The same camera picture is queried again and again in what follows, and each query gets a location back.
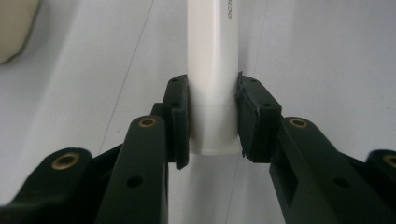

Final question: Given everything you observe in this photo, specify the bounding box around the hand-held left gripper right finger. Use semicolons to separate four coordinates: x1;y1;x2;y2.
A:
234;71;396;224

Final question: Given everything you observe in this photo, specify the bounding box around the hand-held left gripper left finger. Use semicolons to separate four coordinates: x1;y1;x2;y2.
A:
94;74;191;224

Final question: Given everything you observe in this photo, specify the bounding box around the white marker pen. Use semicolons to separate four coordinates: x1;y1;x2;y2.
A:
186;0;243;156

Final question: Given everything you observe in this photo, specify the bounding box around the cream pen holder cup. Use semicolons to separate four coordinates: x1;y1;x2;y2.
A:
0;0;42;65

